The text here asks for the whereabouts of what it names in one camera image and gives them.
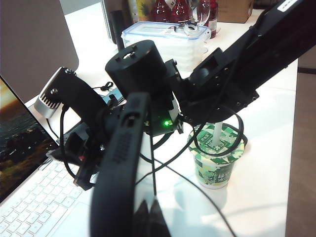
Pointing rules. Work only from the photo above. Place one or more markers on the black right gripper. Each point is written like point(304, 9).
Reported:
point(93, 128)

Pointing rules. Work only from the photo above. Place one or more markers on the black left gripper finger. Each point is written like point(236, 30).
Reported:
point(153, 222)

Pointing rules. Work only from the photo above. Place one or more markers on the black smartphone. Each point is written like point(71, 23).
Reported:
point(116, 172)

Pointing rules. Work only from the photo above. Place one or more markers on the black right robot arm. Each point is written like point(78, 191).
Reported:
point(259, 49)

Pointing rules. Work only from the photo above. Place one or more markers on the grey-brown desk partition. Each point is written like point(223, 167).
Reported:
point(105, 19)
point(32, 44)

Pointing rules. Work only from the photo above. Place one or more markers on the white laptop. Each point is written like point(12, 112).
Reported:
point(37, 197)

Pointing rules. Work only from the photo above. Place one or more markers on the green white dessert cup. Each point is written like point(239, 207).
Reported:
point(214, 177)

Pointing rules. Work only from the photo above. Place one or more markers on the white drinking straw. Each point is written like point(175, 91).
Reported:
point(217, 133)

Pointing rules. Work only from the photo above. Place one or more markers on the clear container blue lid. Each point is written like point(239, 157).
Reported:
point(153, 30)

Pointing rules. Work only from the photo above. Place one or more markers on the yellow juice carton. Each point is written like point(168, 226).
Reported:
point(144, 10)

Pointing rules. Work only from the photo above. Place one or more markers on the clear tape roll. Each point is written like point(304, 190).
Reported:
point(185, 28)

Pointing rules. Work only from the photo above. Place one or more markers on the white bottle black cap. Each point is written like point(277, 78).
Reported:
point(171, 3)

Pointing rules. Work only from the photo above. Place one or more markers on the clear wine glass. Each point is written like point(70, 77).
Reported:
point(201, 12)

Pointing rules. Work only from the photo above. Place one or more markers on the brown cardboard box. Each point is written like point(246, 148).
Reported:
point(234, 11)

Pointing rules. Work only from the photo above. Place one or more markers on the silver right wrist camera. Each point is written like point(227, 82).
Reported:
point(47, 103)

